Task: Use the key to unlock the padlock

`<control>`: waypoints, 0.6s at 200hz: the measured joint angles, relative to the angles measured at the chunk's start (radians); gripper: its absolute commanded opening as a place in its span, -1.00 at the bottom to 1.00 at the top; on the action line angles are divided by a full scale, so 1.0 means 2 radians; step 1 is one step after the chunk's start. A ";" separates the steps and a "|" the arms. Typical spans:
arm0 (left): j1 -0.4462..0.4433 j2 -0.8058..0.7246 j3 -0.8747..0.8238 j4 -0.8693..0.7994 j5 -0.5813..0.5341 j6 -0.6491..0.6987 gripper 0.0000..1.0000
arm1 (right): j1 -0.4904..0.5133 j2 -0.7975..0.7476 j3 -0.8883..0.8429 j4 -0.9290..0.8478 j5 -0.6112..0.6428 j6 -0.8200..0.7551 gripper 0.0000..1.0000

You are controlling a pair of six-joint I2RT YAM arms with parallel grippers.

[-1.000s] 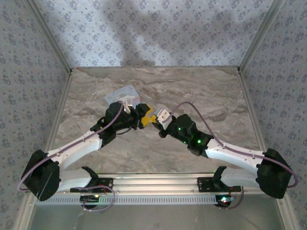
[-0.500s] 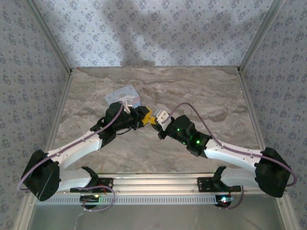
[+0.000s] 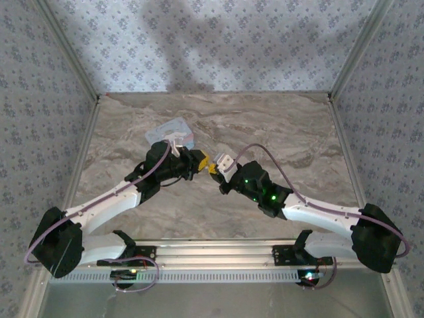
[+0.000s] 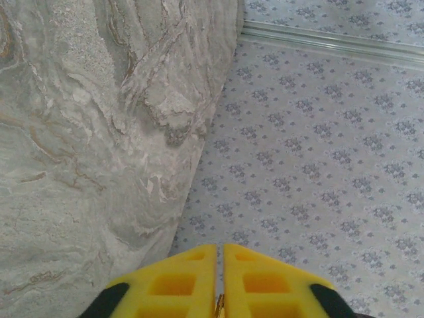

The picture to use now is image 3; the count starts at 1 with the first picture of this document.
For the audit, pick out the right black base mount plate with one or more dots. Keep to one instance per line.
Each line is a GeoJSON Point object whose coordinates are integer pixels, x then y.
{"type": "Point", "coordinates": [285, 255]}

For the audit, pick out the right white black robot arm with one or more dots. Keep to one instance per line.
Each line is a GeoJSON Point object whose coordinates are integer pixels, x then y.
{"type": "Point", "coordinates": [318, 212]}

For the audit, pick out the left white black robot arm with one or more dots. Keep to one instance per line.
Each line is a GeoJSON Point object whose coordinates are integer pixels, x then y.
{"type": "Point", "coordinates": [109, 202]}

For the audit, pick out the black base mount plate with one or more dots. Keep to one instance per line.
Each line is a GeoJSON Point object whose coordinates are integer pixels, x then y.
{"type": "Point", "coordinates": [145, 253]}
{"type": "Point", "coordinates": [285, 255]}

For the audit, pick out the aluminium corner post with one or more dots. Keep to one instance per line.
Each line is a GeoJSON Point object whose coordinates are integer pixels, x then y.
{"type": "Point", "coordinates": [70, 49]}
{"type": "Point", "coordinates": [357, 49]}

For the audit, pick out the right controller board green light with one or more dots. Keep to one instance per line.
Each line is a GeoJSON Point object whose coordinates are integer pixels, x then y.
{"type": "Point", "coordinates": [309, 277]}

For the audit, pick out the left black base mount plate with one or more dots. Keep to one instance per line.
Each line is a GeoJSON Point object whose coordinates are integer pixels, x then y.
{"type": "Point", "coordinates": [145, 253]}

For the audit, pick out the aluminium side rail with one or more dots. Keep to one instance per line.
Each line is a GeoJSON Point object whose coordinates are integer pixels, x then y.
{"type": "Point", "coordinates": [346, 149]}
{"type": "Point", "coordinates": [82, 149]}

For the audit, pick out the grey metal sheet panel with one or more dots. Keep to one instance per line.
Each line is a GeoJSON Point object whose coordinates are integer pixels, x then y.
{"type": "Point", "coordinates": [215, 301]}

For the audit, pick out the aluminium cross rail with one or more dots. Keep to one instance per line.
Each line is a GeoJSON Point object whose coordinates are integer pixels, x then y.
{"type": "Point", "coordinates": [212, 250]}

